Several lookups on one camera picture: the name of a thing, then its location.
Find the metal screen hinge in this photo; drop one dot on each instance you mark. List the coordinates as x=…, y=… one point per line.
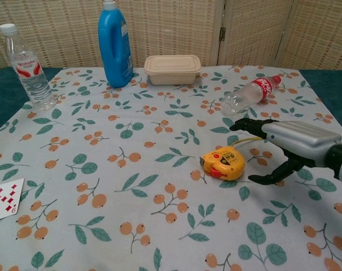
x=222, y=34

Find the woven bamboo folding screen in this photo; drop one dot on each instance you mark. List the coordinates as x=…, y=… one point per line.
x=173, y=28

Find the beige lidded lunch box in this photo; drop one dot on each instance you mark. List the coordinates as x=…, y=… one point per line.
x=172, y=70

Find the empty cola bottle red label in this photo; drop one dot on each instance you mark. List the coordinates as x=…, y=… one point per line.
x=250, y=94

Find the yellow tape measure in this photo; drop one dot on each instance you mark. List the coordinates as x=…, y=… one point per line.
x=224, y=165

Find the nine of diamonds playing card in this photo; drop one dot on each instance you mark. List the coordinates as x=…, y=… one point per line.
x=4, y=200

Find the floral patterned tablecloth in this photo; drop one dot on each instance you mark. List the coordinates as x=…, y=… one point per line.
x=131, y=169

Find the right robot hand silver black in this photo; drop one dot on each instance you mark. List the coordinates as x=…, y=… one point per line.
x=300, y=141

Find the blue detergent pump bottle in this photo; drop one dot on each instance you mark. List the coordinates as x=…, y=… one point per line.
x=114, y=50

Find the clear water bottle white cap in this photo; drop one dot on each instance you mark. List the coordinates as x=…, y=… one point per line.
x=32, y=82

